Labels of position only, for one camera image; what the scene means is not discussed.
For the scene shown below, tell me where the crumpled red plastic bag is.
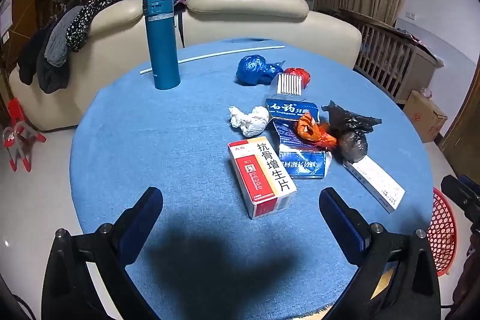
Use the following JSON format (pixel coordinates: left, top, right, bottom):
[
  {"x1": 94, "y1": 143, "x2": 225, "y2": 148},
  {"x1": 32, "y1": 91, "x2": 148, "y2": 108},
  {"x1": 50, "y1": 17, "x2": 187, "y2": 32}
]
[{"x1": 283, "y1": 67, "x2": 313, "y2": 88}]

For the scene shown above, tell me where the orange wrapper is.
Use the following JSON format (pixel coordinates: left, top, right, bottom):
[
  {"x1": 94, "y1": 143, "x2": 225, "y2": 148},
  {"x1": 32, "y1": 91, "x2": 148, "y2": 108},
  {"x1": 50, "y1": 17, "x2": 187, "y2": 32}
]
[{"x1": 294, "y1": 114, "x2": 338, "y2": 150}]

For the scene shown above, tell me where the grey knit garment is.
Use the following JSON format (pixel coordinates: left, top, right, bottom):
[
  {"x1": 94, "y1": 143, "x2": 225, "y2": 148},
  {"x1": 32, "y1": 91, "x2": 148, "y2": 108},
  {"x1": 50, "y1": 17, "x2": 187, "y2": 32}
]
[{"x1": 44, "y1": 5, "x2": 83, "y2": 67}]

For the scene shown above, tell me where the white ribbed box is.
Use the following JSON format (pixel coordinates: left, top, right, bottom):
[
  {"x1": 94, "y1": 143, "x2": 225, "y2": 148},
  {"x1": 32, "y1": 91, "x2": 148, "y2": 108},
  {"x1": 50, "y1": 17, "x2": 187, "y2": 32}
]
[{"x1": 271, "y1": 73, "x2": 304, "y2": 96}]

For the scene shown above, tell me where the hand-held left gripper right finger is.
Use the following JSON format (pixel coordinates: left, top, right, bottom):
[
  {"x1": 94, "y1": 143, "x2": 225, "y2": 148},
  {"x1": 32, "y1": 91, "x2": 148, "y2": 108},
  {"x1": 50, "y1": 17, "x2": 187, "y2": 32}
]
[{"x1": 319, "y1": 187, "x2": 441, "y2": 320}]

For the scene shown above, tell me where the black garment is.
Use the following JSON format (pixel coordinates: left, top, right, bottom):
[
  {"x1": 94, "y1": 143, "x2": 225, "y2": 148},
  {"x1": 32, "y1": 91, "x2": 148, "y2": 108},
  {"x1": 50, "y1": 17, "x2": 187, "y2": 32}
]
[{"x1": 18, "y1": 20, "x2": 72, "y2": 94}]

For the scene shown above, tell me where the red folding stool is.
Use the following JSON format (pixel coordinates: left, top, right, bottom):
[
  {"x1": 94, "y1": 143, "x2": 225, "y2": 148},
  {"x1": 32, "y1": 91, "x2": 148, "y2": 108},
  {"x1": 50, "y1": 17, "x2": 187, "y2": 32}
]
[{"x1": 2, "y1": 97, "x2": 47, "y2": 172}]

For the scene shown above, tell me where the blue tablecloth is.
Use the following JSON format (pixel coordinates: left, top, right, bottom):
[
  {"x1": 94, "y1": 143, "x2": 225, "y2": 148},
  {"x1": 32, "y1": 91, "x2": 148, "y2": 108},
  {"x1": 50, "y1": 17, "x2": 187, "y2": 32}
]
[{"x1": 69, "y1": 39, "x2": 436, "y2": 320}]

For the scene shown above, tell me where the wooden crib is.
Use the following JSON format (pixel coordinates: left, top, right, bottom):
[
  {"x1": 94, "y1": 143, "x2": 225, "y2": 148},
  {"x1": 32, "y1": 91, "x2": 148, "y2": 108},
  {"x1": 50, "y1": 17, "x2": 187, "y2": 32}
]
[{"x1": 339, "y1": 7, "x2": 447, "y2": 104}]

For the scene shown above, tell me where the thin white rod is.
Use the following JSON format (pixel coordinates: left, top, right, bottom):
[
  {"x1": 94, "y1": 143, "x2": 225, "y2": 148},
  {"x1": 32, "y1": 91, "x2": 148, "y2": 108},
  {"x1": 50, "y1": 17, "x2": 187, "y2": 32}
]
[{"x1": 139, "y1": 44, "x2": 286, "y2": 75}]

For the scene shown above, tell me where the white tissue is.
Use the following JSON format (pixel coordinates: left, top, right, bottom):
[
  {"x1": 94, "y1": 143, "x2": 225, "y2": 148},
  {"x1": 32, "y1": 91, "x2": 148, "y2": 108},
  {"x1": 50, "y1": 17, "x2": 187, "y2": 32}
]
[{"x1": 229, "y1": 106, "x2": 271, "y2": 138}]

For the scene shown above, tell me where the teal thermos bottle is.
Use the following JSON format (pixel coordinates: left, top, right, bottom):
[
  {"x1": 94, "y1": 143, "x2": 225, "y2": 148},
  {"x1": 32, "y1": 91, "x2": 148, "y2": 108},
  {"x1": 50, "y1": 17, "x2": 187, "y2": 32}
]
[{"x1": 142, "y1": 0, "x2": 181, "y2": 91}]

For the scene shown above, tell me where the red plastic basket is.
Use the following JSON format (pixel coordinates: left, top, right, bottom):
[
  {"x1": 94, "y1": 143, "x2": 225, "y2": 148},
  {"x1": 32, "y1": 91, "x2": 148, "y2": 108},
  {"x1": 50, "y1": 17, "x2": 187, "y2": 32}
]
[{"x1": 427, "y1": 187, "x2": 459, "y2": 276}]

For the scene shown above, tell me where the red and white medicine box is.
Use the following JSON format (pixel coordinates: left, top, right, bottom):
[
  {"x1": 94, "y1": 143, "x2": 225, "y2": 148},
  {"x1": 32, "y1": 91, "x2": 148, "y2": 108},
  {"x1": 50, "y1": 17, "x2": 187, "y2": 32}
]
[{"x1": 227, "y1": 136, "x2": 298, "y2": 220}]

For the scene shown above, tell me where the cream leather sofa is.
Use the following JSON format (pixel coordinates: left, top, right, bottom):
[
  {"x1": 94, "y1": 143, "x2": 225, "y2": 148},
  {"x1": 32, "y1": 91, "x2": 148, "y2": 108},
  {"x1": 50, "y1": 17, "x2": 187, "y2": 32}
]
[{"x1": 8, "y1": 0, "x2": 362, "y2": 131}]

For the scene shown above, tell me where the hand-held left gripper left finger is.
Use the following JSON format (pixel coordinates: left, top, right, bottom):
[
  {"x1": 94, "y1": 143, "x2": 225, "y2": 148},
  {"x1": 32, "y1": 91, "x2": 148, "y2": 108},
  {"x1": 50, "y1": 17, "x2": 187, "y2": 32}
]
[{"x1": 41, "y1": 187, "x2": 164, "y2": 320}]

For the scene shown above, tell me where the crumpled blue plastic bag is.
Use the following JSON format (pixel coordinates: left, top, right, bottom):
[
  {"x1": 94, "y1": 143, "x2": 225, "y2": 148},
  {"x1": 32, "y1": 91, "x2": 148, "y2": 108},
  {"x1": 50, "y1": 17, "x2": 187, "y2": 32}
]
[{"x1": 235, "y1": 55, "x2": 286, "y2": 86}]

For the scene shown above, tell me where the dark floral garment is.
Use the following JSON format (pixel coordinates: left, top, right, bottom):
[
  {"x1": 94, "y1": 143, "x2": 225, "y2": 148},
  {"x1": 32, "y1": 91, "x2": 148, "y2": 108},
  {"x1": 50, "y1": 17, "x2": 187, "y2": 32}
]
[{"x1": 65, "y1": 0, "x2": 152, "y2": 53}]

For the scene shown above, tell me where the cardboard box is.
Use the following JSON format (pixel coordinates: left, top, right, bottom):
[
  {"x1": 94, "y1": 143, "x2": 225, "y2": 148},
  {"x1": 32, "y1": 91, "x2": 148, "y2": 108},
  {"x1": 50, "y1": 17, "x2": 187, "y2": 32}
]
[{"x1": 402, "y1": 90, "x2": 449, "y2": 142}]

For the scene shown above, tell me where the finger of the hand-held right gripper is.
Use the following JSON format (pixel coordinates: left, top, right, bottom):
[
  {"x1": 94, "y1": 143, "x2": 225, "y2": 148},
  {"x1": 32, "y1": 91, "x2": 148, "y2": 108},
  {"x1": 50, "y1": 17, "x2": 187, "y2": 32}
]
[{"x1": 440, "y1": 175, "x2": 480, "y2": 227}]

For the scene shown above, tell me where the black plastic bag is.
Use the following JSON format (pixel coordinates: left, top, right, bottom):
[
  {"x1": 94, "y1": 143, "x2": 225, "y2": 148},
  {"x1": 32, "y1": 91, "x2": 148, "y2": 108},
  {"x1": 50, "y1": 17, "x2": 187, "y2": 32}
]
[{"x1": 322, "y1": 100, "x2": 382, "y2": 162}]

